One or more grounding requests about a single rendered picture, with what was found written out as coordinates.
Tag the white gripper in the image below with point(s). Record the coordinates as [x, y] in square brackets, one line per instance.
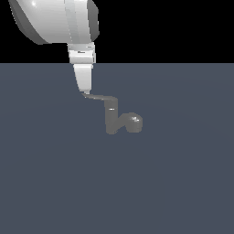
[81, 53]

